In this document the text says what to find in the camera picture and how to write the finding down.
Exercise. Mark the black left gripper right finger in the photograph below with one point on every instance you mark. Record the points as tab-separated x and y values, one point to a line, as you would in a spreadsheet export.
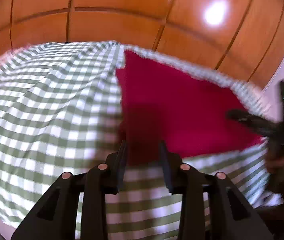
212	206

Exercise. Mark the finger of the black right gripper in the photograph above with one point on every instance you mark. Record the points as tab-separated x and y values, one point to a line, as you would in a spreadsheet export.
258	124

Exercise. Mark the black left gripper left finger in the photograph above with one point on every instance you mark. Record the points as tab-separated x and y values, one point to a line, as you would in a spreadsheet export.
76	199

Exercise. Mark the dark red garment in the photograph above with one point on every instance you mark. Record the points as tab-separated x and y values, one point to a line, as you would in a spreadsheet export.
162	104

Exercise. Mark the wooden wardrobe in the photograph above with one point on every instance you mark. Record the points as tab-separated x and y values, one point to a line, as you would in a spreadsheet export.
241	38

